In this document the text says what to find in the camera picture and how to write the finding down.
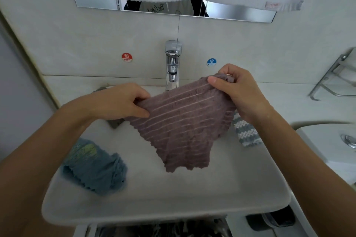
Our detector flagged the person's left hand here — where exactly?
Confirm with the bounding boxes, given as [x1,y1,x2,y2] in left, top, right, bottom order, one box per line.
[60,82,152,129]

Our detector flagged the person's right hand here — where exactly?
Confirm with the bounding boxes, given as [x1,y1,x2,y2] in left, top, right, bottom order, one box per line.
[207,63,276,126]

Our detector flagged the stained grey striped cloth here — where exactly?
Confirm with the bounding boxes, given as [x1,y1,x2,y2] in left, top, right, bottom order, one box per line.
[233,111,264,148]

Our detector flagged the brown cloth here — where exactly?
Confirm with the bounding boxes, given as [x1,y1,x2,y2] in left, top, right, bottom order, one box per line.
[125,74,238,174]

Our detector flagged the blue stained cloth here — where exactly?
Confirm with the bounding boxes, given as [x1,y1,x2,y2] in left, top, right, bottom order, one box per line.
[61,137,129,196]

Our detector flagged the white ceramic sink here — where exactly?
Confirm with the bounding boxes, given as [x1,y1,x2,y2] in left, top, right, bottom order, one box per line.
[41,84,293,226]

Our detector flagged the person's right forearm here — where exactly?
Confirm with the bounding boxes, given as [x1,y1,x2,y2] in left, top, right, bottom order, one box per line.
[253,111,356,237]

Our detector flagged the person's left forearm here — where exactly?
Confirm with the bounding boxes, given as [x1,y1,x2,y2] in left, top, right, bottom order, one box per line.
[0,106,92,237]

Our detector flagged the chrome faucet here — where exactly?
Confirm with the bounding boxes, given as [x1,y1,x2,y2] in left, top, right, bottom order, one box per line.
[164,40,183,91]

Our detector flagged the white toilet tank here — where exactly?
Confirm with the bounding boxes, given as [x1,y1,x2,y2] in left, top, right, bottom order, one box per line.
[295,123,356,187]

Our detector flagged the chrome flush button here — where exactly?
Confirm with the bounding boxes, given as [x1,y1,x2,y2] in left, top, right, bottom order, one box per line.
[340,133,356,150]

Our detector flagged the black bin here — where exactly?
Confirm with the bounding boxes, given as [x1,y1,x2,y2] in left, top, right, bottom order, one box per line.
[245,206,297,231]

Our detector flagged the gray patterned trousers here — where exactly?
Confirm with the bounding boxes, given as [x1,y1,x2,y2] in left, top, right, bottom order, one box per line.
[95,219,233,237]

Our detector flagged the wall mirror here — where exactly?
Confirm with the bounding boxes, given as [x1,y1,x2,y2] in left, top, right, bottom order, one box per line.
[73,0,277,24]

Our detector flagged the metal wall shelf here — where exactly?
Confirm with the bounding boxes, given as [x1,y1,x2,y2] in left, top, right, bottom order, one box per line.
[310,48,356,101]

